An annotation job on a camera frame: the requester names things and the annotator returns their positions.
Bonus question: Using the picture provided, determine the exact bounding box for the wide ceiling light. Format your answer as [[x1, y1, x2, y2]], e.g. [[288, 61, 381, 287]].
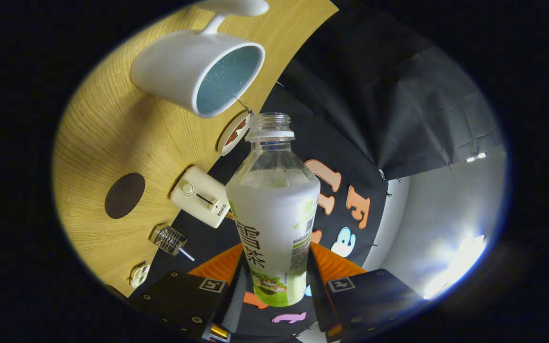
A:
[[422, 234, 488, 301]]

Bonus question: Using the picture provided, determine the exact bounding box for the metal wire holder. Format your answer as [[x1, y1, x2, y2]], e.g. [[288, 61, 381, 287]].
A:
[[153, 226, 188, 257]]

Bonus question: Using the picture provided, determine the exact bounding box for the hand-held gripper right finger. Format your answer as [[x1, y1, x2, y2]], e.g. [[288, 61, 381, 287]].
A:
[[305, 241, 427, 340]]

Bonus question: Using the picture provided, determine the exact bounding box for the clear juice stream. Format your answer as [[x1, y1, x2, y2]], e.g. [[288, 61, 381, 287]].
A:
[[227, 88, 254, 116]]

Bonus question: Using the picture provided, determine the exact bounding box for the small white plate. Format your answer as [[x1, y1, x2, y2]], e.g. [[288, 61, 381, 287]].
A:
[[217, 111, 252, 156]]

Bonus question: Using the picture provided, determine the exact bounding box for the small cream appliance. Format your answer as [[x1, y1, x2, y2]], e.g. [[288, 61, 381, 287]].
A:
[[170, 165, 232, 229]]

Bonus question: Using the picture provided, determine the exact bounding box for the white divided bean dish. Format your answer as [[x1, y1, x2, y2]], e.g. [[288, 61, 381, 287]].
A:
[[130, 263, 150, 289]]

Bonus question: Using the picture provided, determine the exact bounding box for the dark brown round coaster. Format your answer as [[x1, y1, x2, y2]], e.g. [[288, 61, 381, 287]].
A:
[[104, 172, 146, 220]]

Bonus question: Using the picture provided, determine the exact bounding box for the wooden table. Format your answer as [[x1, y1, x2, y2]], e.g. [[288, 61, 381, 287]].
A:
[[51, 0, 339, 298]]

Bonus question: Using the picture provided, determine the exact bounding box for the clear juice bottle white label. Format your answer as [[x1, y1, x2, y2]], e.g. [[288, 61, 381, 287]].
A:
[[226, 112, 321, 307]]

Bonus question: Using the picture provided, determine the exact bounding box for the white cup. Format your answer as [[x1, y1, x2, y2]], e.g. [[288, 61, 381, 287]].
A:
[[130, 0, 270, 119]]

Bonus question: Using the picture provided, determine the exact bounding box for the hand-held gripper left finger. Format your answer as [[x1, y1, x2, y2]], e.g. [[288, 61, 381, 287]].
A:
[[129, 244, 249, 343]]

